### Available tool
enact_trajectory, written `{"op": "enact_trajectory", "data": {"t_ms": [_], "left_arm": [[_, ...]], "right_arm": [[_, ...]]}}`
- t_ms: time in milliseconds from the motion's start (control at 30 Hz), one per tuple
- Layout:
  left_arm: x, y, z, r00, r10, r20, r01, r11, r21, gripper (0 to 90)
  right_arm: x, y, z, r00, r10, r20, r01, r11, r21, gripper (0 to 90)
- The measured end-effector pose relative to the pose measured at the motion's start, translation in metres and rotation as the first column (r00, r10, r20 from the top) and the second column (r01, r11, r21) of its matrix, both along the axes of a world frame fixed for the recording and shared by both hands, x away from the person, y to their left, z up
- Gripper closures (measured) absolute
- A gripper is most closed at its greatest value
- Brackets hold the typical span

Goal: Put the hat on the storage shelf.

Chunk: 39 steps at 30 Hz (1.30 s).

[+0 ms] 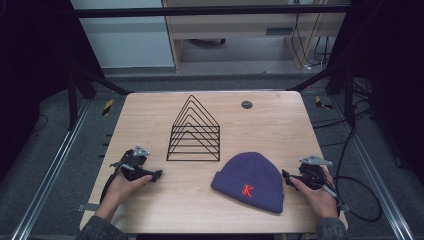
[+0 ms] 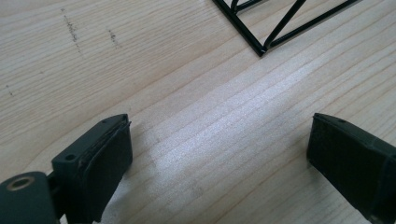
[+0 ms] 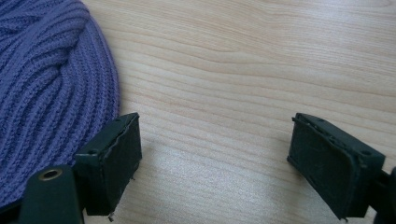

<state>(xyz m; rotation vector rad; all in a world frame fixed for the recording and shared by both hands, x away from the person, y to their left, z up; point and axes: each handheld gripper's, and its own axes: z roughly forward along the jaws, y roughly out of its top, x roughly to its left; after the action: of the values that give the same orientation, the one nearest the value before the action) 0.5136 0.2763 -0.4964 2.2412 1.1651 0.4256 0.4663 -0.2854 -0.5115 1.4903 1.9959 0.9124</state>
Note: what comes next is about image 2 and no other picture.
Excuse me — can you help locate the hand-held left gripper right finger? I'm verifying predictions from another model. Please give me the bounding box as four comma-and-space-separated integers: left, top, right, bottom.
306, 112, 396, 224

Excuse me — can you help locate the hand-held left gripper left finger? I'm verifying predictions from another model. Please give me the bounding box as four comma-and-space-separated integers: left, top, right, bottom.
50, 113, 134, 224

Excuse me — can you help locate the black wire rack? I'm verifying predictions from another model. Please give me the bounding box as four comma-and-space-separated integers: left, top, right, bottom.
212, 0, 362, 58

